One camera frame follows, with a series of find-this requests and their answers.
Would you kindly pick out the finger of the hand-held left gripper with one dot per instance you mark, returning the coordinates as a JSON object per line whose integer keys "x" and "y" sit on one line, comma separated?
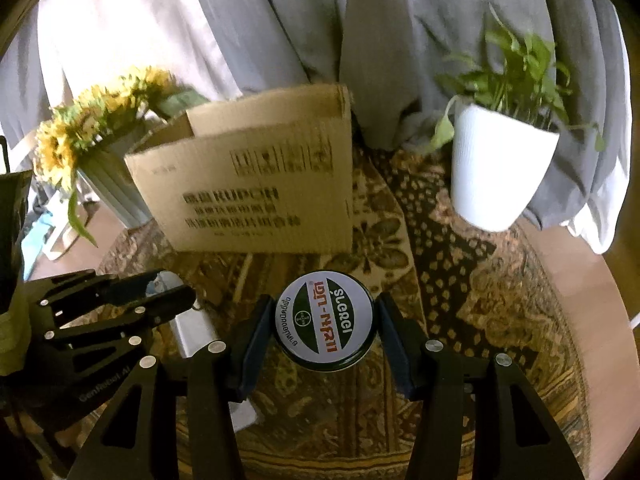
{"x": 85, "y": 287}
{"x": 150, "y": 310}

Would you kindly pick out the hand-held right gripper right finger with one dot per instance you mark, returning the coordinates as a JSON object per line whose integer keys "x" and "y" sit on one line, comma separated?
{"x": 396, "y": 342}

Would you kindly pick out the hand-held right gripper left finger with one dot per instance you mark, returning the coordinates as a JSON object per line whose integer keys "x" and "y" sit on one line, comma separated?
{"x": 250, "y": 342}

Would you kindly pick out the green round tin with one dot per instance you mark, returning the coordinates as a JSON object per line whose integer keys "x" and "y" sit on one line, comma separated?
{"x": 325, "y": 320}

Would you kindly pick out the cardboard box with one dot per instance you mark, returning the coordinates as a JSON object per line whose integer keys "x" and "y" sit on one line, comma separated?
{"x": 250, "y": 185}

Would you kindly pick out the blue cloth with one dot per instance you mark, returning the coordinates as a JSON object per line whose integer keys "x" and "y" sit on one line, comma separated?
{"x": 40, "y": 240}

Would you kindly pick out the patterned fringed rug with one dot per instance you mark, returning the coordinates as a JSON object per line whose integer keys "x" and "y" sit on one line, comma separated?
{"x": 450, "y": 285}

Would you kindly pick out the grey ribbed vase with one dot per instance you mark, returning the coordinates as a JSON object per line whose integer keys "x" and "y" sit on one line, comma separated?
{"x": 115, "y": 180}

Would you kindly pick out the sunflower bouquet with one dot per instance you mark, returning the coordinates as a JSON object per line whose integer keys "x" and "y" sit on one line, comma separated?
{"x": 80, "y": 120}

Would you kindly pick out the white plant pot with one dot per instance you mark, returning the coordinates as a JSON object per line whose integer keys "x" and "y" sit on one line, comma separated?
{"x": 495, "y": 170}

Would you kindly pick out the narrow grey curtain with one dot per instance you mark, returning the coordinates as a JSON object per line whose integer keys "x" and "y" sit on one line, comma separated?
{"x": 20, "y": 90}

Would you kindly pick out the white sheer curtain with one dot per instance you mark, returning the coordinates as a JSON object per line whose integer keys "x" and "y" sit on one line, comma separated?
{"x": 605, "y": 230}

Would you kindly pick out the beige curtain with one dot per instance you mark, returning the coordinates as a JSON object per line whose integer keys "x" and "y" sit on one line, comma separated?
{"x": 125, "y": 25}

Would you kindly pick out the green pothos plant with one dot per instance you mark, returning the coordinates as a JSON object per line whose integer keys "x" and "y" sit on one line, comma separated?
{"x": 515, "y": 75}

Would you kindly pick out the wide grey curtain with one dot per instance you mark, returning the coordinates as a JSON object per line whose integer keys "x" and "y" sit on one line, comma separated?
{"x": 400, "y": 35}

